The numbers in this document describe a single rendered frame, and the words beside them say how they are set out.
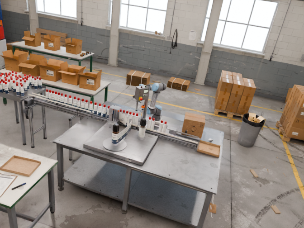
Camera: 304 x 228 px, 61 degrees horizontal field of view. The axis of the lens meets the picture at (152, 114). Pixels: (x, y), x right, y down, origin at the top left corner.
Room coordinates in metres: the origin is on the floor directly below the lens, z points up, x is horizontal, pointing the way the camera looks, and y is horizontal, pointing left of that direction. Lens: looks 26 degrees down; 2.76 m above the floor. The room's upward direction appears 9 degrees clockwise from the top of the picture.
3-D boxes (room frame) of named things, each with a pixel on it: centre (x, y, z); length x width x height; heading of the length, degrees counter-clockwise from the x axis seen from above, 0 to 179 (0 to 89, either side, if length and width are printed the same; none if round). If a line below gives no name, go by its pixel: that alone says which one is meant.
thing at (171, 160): (3.17, 0.01, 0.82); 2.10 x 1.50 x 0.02; 76
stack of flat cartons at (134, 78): (7.53, 0.57, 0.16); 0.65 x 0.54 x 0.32; 83
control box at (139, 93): (3.41, 0.19, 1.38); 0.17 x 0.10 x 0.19; 131
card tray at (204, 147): (3.06, -0.86, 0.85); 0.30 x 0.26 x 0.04; 76
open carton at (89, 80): (4.81, 1.32, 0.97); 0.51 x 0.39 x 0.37; 174
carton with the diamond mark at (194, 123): (3.42, -0.64, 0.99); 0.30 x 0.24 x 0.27; 84
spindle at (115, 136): (2.76, 0.42, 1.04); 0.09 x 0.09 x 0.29
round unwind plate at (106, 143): (2.76, 0.42, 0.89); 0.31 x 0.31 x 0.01
